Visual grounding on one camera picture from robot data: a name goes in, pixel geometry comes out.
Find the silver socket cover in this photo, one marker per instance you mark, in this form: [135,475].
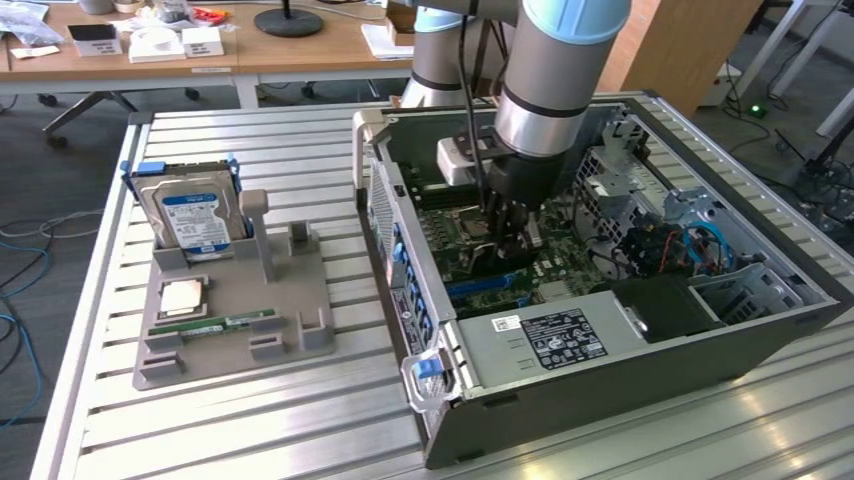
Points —
[534,235]

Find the grey parts rack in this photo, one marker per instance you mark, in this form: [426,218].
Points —
[233,285]

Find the black graphics card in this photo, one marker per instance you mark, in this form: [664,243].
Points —
[514,267]

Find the black tripod stand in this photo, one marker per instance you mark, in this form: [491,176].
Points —
[827,170]

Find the metal disk bay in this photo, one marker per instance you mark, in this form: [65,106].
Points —
[754,295]

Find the device with green light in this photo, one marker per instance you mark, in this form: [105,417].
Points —
[755,109]

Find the silver CPU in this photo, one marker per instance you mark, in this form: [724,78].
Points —
[180,297]

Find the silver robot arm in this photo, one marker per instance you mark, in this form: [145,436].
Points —
[554,75]

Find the silver chipset heatsink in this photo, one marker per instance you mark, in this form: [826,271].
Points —
[554,292]

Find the black round lamp base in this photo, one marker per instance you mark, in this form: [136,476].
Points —
[287,22]

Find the small white box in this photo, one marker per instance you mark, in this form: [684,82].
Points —
[201,44]

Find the green RAM stick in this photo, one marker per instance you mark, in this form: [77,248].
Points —
[200,324]

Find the brown cardboard box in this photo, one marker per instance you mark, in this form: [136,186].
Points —
[400,17]

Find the blue expansion slot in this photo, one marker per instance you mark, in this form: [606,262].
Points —
[480,287]

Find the green motherboard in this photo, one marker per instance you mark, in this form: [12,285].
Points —
[567,270]

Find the wooden cabinet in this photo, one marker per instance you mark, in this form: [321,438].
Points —
[687,50]

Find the grey desk leg casters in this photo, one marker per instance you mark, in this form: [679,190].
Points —
[87,102]

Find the grey cup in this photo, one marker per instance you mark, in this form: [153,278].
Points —
[96,6]

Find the white box red dot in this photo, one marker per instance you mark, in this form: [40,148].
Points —
[723,87]

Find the perforated metal drive cage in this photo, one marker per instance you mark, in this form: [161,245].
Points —
[620,180]

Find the wooden office desk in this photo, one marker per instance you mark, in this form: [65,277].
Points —
[100,70]

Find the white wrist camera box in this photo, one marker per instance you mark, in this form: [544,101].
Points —
[460,165]

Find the white box black top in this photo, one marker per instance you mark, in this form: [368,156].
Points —
[93,42]

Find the clear plastic bag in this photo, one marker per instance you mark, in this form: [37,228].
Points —
[27,22]

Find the beige tape roll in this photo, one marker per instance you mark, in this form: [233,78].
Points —
[127,5]

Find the blue label hard drive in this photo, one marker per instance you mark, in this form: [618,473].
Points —
[187,215]

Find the CPU socket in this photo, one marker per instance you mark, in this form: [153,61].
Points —
[470,225]

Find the beige paper card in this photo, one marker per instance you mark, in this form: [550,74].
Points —
[33,52]

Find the grey power supply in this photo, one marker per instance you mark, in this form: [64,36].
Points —
[494,350]

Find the white round stand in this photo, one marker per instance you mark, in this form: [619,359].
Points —
[156,45]

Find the white paper stack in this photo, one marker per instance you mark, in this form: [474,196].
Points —
[387,45]

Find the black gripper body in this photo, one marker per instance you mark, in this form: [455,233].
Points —
[527,180]

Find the white desk frame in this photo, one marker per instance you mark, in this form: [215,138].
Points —
[762,55]

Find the grey open PC case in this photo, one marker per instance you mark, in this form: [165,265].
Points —
[600,400]

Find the red small parts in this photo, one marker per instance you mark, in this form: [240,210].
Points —
[209,16]

